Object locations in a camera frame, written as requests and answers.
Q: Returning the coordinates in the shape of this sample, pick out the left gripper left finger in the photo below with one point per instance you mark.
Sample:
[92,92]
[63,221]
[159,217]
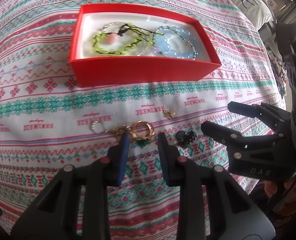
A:
[74,204]

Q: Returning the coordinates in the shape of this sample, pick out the gold hoop earrings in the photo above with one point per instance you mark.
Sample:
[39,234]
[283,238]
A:
[141,132]

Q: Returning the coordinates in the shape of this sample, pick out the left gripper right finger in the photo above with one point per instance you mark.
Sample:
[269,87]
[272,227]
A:
[212,205]

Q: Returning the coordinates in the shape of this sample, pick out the black hair claw clip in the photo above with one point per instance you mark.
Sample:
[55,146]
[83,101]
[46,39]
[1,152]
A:
[185,138]

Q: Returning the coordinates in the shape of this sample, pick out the patterned handmade bedspread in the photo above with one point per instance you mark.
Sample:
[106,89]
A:
[45,115]

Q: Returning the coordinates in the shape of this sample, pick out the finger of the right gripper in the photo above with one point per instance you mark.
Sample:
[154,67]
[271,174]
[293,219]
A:
[273,117]
[271,144]

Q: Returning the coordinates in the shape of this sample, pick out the small gold pearl earring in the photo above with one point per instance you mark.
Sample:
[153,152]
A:
[169,114]

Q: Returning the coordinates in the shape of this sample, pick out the white deer print pillow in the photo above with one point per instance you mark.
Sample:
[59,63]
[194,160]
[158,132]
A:
[256,11]

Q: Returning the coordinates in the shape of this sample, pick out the red jewelry box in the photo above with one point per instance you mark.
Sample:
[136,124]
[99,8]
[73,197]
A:
[118,44]

